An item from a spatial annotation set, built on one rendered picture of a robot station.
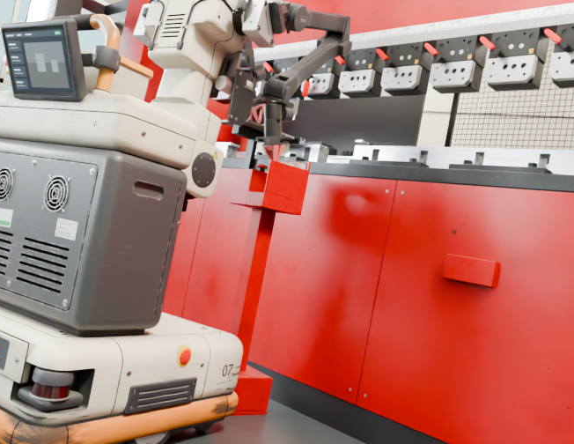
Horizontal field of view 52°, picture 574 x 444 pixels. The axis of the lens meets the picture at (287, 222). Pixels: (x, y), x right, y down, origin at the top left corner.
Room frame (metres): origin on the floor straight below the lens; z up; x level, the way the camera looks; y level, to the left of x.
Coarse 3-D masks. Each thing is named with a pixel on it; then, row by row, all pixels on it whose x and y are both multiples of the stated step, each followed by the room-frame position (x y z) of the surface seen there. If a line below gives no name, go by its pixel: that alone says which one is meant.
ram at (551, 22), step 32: (288, 0) 2.52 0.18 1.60; (320, 0) 2.38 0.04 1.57; (352, 0) 2.26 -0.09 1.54; (384, 0) 2.15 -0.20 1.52; (416, 0) 2.05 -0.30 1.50; (448, 0) 1.96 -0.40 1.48; (480, 0) 1.88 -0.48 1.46; (512, 0) 1.80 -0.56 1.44; (544, 0) 1.73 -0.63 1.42; (320, 32) 2.36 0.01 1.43; (352, 32) 2.24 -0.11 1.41; (448, 32) 1.94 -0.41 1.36; (480, 32) 1.86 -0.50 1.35
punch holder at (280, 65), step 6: (276, 60) 2.52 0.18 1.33; (282, 60) 2.49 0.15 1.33; (288, 60) 2.47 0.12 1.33; (294, 60) 2.44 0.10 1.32; (276, 66) 2.51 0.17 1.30; (282, 66) 2.49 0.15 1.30; (288, 66) 2.46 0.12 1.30; (276, 72) 2.50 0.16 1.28; (300, 90) 2.46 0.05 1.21; (294, 96) 2.45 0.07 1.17; (300, 96) 2.47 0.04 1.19
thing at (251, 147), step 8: (232, 128) 2.31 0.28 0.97; (240, 128) 2.29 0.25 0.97; (248, 128) 2.32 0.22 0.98; (240, 136) 2.34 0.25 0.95; (248, 136) 2.33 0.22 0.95; (256, 136) 2.36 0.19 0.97; (264, 136) 2.39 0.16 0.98; (248, 144) 2.37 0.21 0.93; (256, 144) 2.37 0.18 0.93; (248, 152) 2.37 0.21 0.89; (248, 160) 2.36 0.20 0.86; (248, 168) 2.35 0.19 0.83
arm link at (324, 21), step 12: (288, 12) 1.70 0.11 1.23; (300, 12) 1.71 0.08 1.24; (312, 12) 1.82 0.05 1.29; (324, 12) 1.91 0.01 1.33; (288, 24) 1.71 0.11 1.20; (300, 24) 1.73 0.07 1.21; (312, 24) 1.84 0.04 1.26; (324, 24) 1.91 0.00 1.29; (336, 24) 1.98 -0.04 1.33; (348, 24) 2.03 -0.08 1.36; (336, 36) 2.06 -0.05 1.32; (348, 36) 2.06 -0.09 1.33
